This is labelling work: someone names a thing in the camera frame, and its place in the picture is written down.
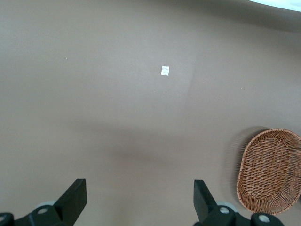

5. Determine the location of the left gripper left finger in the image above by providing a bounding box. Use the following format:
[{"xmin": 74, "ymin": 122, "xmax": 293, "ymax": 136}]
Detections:
[{"xmin": 0, "ymin": 178, "xmax": 87, "ymax": 226}]

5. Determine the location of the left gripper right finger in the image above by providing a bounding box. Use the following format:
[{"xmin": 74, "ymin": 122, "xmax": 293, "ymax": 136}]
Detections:
[{"xmin": 193, "ymin": 179, "xmax": 285, "ymax": 226}]

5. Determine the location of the oval brown wicker basket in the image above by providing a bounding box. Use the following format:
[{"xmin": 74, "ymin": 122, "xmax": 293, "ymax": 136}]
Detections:
[{"xmin": 236, "ymin": 128, "xmax": 301, "ymax": 216}]

